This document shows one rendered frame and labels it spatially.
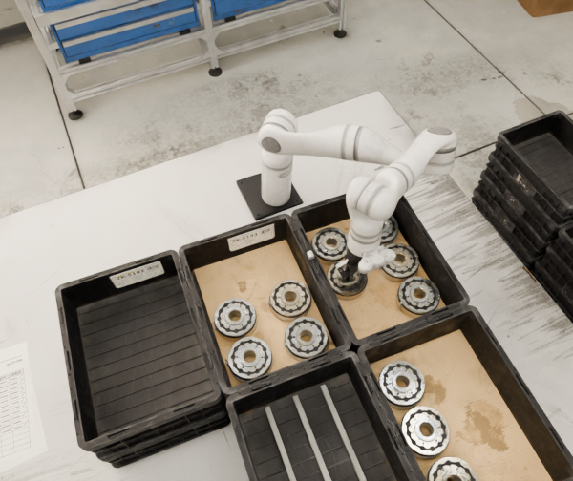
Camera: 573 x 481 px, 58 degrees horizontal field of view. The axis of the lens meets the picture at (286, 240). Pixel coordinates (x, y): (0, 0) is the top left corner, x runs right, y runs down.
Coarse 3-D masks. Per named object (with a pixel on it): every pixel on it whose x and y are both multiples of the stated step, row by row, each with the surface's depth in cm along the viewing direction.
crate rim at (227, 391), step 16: (256, 224) 132; (288, 224) 132; (208, 240) 130; (304, 256) 127; (192, 288) 122; (320, 288) 122; (336, 320) 119; (208, 336) 116; (336, 352) 113; (288, 368) 111; (224, 384) 110; (240, 384) 110; (256, 384) 109
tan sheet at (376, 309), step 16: (336, 224) 144; (400, 240) 140; (416, 272) 135; (368, 288) 133; (384, 288) 132; (352, 304) 130; (368, 304) 130; (384, 304) 130; (352, 320) 128; (368, 320) 128; (384, 320) 128; (400, 320) 128
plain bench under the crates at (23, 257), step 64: (320, 128) 182; (384, 128) 182; (128, 192) 168; (192, 192) 168; (320, 192) 167; (448, 192) 165; (0, 256) 156; (64, 256) 155; (128, 256) 155; (448, 256) 152; (512, 256) 152; (0, 320) 144; (512, 320) 141; (64, 384) 134; (64, 448) 125; (192, 448) 125
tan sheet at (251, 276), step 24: (216, 264) 137; (240, 264) 137; (264, 264) 137; (288, 264) 137; (216, 288) 133; (240, 288) 133; (264, 288) 133; (264, 312) 129; (312, 312) 129; (216, 336) 126; (264, 336) 126; (288, 360) 123
